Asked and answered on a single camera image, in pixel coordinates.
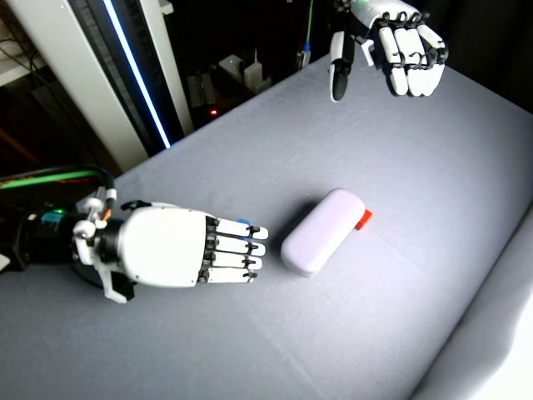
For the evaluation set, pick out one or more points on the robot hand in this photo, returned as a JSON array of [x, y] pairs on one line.
[[408, 46], [162, 246]]

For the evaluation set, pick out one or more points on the blue hexagonal block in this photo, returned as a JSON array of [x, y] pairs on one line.
[[243, 220]]

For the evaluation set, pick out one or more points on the lilac oblong case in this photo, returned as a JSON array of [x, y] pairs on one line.
[[320, 233]]

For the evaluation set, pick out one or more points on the white plastic bottle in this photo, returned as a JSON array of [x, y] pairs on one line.
[[255, 75]]

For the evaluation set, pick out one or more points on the black device with red light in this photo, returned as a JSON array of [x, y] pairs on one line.
[[202, 91]]

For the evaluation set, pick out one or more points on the red rectangular block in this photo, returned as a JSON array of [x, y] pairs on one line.
[[365, 217]]

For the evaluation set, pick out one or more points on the small white box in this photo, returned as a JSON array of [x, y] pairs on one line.
[[231, 66]]

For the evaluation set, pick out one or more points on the white column with light strip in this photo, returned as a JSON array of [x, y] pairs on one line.
[[75, 75]]

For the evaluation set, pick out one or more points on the grey table cloth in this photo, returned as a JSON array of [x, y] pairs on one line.
[[375, 325]]

